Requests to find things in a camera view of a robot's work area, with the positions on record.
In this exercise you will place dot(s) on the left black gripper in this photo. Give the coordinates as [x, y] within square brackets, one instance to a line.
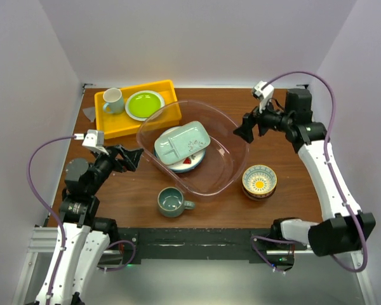
[131, 157]

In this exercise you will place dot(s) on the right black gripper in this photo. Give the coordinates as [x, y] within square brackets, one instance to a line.
[245, 131]

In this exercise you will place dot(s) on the light blue rectangular dish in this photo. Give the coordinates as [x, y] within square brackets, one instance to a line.
[181, 142]

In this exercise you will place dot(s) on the yellow blue patterned bowl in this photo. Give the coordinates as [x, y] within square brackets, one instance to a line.
[259, 181]

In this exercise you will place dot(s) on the watermelon pattern plate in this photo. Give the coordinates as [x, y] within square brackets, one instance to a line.
[190, 169]
[182, 147]

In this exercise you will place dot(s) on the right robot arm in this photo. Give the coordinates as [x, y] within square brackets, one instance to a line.
[300, 101]

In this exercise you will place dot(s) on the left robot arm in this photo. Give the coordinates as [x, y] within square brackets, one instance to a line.
[82, 237]

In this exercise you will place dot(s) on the clear plastic bin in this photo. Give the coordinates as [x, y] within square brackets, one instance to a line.
[225, 157]

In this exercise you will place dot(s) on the yellow plastic tray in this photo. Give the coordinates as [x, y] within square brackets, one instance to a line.
[118, 125]

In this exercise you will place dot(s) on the lime green plate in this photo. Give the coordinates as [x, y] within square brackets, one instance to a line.
[144, 104]

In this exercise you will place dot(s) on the grey rimmed plate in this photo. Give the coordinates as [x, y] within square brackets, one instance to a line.
[143, 119]

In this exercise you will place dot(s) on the light blue white mug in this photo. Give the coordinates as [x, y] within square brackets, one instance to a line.
[114, 101]

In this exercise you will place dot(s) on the teal ceramic mug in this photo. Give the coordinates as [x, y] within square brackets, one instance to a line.
[171, 202]

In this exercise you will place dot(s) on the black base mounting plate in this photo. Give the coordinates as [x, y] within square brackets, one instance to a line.
[203, 244]

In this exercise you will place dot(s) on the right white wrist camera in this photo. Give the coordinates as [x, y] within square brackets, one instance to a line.
[263, 92]

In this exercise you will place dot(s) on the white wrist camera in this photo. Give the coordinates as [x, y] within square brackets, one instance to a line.
[263, 92]
[92, 140]

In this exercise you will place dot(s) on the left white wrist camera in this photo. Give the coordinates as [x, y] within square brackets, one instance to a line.
[92, 140]

